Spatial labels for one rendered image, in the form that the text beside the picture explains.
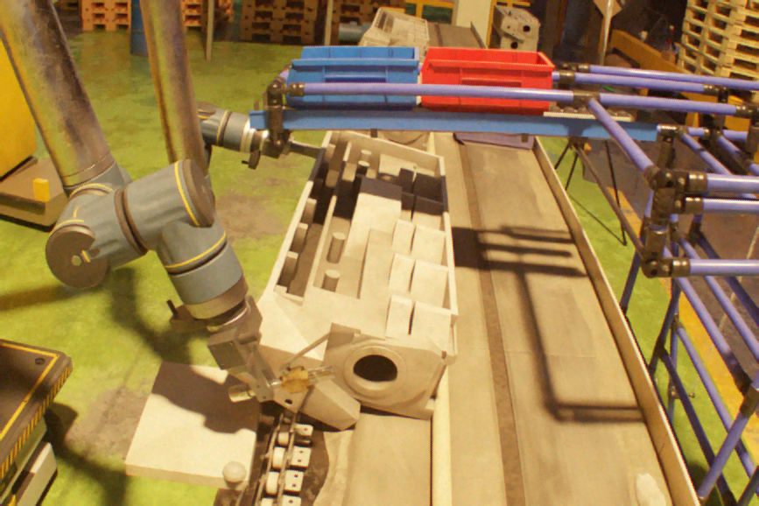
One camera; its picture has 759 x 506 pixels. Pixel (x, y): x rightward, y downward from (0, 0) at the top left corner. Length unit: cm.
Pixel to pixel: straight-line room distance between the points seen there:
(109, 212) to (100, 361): 179
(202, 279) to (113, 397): 161
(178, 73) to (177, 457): 95
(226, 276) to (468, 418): 61
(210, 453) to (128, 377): 149
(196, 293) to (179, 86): 83
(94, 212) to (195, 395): 46
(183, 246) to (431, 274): 64
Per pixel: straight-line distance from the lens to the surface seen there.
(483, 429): 137
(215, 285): 100
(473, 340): 161
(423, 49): 415
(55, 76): 110
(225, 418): 126
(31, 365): 219
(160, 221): 97
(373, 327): 126
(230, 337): 103
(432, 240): 160
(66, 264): 103
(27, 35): 110
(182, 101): 175
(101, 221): 100
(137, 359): 274
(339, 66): 154
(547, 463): 133
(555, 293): 188
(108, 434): 242
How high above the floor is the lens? 164
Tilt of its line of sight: 27 degrees down
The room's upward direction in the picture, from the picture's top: 6 degrees clockwise
